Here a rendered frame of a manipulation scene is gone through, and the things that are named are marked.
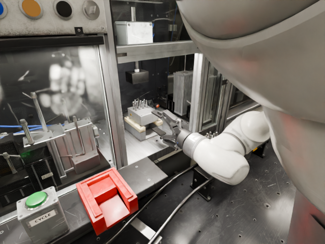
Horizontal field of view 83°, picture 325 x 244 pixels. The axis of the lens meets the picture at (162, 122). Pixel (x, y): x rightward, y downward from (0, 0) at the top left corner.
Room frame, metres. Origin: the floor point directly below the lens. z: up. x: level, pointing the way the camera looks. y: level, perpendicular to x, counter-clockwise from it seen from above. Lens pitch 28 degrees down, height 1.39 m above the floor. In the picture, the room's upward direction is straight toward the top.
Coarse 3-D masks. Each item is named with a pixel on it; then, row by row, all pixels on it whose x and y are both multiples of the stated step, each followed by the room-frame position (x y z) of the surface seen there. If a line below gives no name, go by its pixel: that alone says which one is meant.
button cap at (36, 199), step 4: (36, 192) 0.31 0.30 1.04; (40, 192) 0.31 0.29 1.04; (32, 196) 0.30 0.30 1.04; (36, 196) 0.30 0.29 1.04; (40, 196) 0.30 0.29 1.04; (44, 196) 0.30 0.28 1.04; (28, 200) 0.28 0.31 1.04; (32, 200) 0.28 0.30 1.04; (36, 200) 0.28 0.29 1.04; (40, 200) 0.28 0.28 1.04; (44, 200) 0.29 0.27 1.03; (28, 204) 0.27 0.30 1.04; (32, 204) 0.27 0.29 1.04; (36, 204) 0.28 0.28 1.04; (40, 204) 0.28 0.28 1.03
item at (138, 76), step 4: (136, 64) 0.82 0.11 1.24; (136, 68) 0.82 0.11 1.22; (128, 72) 0.81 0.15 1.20; (132, 72) 0.81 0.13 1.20; (136, 72) 0.81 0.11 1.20; (140, 72) 0.81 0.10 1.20; (144, 72) 0.82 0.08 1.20; (128, 76) 0.81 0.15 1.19; (132, 76) 0.78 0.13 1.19; (136, 76) 0.79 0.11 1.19; (140, 76) 0.80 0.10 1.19; (144, 76) 0.82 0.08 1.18; (148, 76) 0.83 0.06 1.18; (128, 80) 0.81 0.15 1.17; (132, 80) 0.78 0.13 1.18; (136, 80) 0.79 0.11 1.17; (140, 80) 0.80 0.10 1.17; (144, 80) 0.81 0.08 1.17; (148, 80) 0.83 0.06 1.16
